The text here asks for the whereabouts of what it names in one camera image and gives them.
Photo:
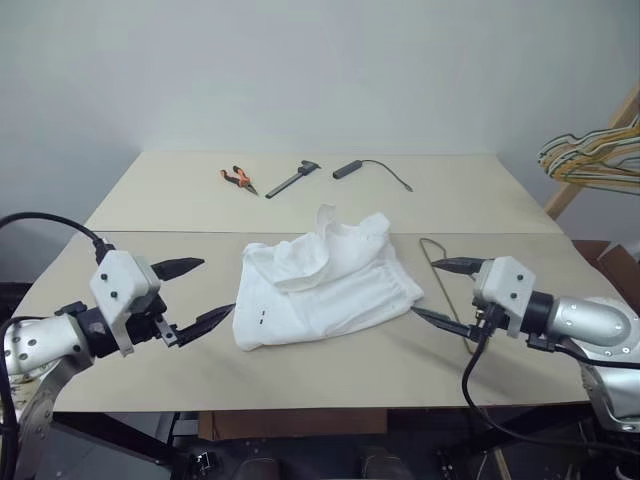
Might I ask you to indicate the white garment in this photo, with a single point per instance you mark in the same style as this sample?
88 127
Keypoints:
325 300

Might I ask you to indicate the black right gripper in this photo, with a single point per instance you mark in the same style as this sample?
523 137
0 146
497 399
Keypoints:
484 311

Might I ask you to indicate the wooden hanger rack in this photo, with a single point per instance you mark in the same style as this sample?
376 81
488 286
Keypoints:
625 107

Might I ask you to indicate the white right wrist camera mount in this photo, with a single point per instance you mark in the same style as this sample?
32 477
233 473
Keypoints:
505 280

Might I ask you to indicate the brown cardboard sheet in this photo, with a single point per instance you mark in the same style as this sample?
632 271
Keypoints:
290 425

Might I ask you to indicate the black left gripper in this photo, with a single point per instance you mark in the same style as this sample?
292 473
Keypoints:
145 322

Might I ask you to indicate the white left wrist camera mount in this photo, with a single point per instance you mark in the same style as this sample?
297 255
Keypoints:
122 277

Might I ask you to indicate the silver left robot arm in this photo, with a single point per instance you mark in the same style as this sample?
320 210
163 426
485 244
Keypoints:
45 340

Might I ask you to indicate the black caliper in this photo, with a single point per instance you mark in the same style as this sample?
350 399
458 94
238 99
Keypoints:
290 181

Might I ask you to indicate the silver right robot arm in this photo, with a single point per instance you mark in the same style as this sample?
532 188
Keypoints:
590 320

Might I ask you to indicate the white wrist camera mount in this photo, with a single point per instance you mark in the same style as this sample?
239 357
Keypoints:
122 277
505 280

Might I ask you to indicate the dark rounded shape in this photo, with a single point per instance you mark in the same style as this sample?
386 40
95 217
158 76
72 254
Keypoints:
257 470

